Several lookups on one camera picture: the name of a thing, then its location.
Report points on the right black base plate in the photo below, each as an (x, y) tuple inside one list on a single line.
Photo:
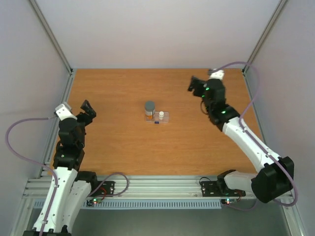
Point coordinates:
[(213, 189)]

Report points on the small white pill bottle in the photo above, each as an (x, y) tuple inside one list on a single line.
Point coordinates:
[(161, 115)]

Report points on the orange pill bottle grey cap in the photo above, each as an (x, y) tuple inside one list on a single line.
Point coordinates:
[(149, 110)]

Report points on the small circuit board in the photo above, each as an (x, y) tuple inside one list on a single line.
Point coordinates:
[(229, 201), (93, 202)]

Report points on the left small circuit board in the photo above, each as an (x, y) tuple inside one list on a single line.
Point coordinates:
[(93, 202)]

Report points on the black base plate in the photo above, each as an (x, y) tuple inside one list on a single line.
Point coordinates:
[(106, 189), (213, 189)]

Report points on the right aluminium corner post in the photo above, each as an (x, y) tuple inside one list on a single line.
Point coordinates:
[(267, 30)]

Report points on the right small circuit board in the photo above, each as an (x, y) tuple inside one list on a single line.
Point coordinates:
[(229, 201)]

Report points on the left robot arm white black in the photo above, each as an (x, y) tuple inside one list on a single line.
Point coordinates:
[(69, 186)]

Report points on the grey slotted cable duct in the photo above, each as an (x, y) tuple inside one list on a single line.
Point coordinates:
[(112, 204)]

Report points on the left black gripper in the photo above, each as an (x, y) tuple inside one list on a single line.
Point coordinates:
[(90, 111)]

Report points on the left aluminium corner post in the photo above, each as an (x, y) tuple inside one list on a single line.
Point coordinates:
[(50, 34)]

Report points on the aluminium front frame rail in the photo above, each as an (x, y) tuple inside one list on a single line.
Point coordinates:
[(140, 187)]

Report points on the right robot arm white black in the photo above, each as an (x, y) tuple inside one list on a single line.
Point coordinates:
[(274, 174)]

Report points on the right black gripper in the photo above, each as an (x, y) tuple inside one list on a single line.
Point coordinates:
[(193, 81)]

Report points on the aluminium corner post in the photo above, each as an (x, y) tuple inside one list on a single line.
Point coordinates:
[(50, 34), (267, 30)]

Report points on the clear plastic pill organizer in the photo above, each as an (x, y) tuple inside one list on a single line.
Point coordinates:
[(156, 120)]

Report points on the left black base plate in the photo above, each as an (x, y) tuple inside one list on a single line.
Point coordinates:
[(106, 189)]

